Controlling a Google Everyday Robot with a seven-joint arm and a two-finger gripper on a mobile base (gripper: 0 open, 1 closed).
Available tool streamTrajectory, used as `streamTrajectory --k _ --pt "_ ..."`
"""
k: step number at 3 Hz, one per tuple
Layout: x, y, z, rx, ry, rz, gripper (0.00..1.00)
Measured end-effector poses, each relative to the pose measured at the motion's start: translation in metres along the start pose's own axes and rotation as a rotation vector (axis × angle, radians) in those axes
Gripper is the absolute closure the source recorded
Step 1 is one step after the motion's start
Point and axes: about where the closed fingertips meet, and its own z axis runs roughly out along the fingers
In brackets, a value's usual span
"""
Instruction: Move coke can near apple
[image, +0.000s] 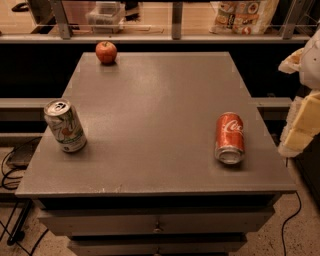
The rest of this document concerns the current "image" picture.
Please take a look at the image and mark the clear plastic container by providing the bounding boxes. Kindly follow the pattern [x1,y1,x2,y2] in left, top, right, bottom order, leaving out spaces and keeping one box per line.
[85,1,123,34]

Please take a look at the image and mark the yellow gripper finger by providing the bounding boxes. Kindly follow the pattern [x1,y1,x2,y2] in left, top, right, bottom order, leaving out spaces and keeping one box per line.
[278,48,303,74]
[282,92,320,153]

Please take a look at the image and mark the drawer with knob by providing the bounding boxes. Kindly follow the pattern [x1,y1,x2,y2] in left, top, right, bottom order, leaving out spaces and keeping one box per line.
[68,241,244,256]
[38,207,274,236]

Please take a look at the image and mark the black cable right floor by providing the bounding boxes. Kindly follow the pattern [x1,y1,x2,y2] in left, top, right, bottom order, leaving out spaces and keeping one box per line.
[280,191,303,256]

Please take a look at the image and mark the red apple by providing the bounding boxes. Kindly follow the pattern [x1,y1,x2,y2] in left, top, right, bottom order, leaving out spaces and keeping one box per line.
[95,41,117,64]

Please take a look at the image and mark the upper drawer with knob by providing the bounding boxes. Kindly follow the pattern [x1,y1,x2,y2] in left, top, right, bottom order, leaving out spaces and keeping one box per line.
[38,207,274,236]

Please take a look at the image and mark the black stand leg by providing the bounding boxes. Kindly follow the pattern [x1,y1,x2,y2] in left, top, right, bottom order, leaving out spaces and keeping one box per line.
[7,200,32,246]

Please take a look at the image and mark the grey metal shelf rail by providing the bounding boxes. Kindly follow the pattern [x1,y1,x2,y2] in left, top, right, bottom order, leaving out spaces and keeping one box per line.
[0,0,319,44]

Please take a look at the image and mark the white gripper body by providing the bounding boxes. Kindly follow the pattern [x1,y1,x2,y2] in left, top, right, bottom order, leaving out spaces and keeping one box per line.
[299,30,320,90]

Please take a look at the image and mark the red coke can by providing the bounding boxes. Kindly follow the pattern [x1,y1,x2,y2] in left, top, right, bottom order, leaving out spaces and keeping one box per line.
[215,112,245,165]

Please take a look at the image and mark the white green soda can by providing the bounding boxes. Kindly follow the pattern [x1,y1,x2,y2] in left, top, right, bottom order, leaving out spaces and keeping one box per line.
[44,99,87,153]

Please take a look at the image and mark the grey drawer cabinet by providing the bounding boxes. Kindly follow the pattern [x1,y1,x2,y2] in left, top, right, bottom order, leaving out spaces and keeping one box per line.
[17,53,295,245]

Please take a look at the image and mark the colourful snack bag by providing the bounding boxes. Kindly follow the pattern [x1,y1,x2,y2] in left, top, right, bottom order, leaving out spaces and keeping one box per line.
[209,0,279,35]

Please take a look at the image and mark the lower drawer with knob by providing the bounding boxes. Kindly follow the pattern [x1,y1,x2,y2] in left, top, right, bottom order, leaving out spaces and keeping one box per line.
[68,241,244,256]

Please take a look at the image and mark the black cables left floor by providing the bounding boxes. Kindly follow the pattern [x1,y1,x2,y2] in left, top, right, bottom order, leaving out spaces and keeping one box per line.
[0,136,50,256]

